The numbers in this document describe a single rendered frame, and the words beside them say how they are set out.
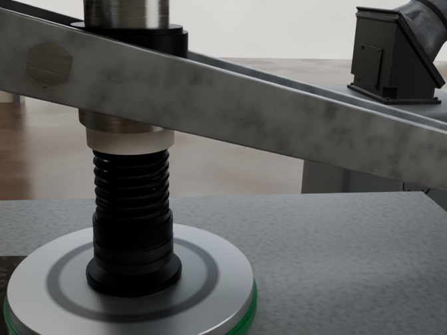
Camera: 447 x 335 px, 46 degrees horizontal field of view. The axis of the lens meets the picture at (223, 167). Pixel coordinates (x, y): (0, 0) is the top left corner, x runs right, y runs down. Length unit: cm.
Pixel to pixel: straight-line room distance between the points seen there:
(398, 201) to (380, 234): 11
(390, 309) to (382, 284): 4
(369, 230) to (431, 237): 7
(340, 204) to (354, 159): 29
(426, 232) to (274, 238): 19
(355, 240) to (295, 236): 7
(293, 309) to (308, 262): 9
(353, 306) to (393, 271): 8
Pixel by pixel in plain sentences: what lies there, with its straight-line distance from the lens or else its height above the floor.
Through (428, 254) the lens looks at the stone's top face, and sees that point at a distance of 62.
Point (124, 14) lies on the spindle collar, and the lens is 39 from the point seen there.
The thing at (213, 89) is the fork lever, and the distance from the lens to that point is 37.
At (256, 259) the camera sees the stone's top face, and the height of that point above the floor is 87.
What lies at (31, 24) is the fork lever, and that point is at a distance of 36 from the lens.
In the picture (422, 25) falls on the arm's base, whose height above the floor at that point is 105.
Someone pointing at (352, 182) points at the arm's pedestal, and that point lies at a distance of 140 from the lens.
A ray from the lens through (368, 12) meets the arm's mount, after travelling 159.
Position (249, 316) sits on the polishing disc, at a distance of 45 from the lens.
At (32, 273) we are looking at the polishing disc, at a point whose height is 89.
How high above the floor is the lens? 114
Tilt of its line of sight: 19 degrees down
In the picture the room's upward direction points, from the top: 2 degrees clockwise
